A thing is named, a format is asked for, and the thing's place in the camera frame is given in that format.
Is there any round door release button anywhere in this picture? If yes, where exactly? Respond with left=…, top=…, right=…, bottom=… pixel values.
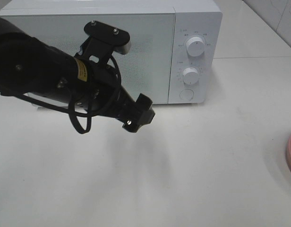
left=180, top=89, right=194, bottom=101

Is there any white adjacent table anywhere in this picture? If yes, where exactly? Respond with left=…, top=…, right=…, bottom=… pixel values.
left=211, top=0, right=291, bottom=59

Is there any white timer knob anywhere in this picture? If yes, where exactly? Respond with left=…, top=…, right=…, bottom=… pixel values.
left=182, top=67, right=200, bottom=85

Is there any white power knob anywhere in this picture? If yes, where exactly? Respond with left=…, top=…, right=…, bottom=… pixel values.
left=186, top=35, right=205, bottom=57

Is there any white microwave oven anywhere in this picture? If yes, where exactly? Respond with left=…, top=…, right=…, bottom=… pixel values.
left=0, top=0, right=223, bottom=104

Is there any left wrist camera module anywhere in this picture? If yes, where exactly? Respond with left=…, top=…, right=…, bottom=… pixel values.
left=84, top=20, right=131, bottom=55

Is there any white microwave door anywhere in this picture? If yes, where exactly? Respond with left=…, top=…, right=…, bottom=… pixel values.
left=4, top=14, right=174, bottom=104

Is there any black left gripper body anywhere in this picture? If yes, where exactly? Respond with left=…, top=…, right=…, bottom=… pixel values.
left=73, top=37, right=137, bottom=121

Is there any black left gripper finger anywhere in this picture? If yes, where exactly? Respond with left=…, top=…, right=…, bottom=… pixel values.
left=122, top=93, right=155, bottom=133

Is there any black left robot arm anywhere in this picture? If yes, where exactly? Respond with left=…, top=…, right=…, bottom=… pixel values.
left=0, top=17, right=155, bottom=134

